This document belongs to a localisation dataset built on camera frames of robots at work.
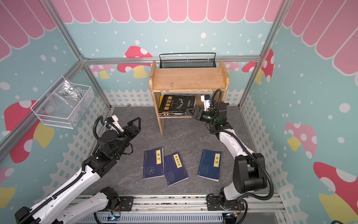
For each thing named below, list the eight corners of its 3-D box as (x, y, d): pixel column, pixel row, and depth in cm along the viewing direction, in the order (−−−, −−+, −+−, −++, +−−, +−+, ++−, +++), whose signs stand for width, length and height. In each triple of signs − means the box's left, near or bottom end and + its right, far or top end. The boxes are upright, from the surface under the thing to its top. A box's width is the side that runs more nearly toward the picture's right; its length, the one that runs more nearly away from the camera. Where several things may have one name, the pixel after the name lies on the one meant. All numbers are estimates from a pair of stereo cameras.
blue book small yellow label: (196, 175, 86) (197, 174, 84) (202, 149, 97) (202, 147, 95) (218, 181, 84) (219, 180, 81) (221, 153, 95) (222, 151, 93)
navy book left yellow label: (143, 179, 84) (142, 178, 82) (144, 151, 96) (143, 150, 94) (164, 176, 86) (164, 175, 83) (163, 149, 97) (162, 147, 95)
